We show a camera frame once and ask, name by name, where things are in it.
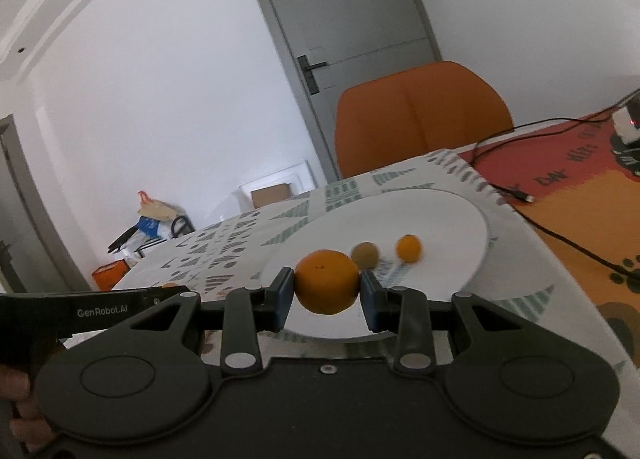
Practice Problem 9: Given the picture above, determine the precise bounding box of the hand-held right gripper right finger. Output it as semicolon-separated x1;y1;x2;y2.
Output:
360;270;537;374

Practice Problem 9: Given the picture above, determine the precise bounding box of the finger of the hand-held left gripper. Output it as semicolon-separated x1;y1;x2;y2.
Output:
142;286;191;309

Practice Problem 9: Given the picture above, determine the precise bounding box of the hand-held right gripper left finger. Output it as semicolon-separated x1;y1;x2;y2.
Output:
117;266;296;375

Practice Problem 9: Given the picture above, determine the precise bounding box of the large orange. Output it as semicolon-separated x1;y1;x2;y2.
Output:
295;249;361;315

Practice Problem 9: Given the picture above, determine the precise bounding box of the white plate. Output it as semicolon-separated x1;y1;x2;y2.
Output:
260;188;490;340

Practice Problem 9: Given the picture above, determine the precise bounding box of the person's left hand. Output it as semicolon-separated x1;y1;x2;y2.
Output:
0;365;55;455

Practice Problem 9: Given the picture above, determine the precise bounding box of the brown kiwi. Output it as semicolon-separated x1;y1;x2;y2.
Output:
351;242;382;270

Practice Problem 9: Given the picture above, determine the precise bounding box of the orange box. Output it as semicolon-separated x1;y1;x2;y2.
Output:
92;260;132;292

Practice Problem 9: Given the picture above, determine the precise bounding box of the blue and white bag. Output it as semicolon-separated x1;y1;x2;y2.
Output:
137;216;174;241

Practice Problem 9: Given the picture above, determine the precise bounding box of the black long tool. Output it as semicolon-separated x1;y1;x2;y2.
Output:
107;224;144;255

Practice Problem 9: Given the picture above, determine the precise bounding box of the patterned white tablecloth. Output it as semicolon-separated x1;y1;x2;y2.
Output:
112;149;632;390

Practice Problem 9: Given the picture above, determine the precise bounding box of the cardboard box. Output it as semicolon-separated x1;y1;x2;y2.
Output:
250;182;292;210

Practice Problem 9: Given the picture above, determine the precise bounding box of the white foam board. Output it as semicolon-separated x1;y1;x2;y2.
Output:
239;161;314;212

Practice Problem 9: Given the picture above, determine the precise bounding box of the orange chair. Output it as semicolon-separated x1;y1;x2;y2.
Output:
334;60;516;180

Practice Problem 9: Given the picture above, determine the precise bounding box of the white charger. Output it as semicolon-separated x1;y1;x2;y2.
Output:
612;105;640;143

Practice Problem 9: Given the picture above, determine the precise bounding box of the black looped handle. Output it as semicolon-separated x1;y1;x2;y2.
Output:
170;215;196;240

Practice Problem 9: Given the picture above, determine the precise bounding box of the tan bag with orange handles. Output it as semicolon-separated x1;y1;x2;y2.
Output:
136;190;177;222

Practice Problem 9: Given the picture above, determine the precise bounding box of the grey door frame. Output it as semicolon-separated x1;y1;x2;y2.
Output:
0;115;90;295

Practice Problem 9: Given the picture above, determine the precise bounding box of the black cable with plug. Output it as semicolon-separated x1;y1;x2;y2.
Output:
471;89;640;204

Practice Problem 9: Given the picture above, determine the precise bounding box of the black door handle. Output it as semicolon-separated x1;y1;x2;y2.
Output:
297;55;328;94

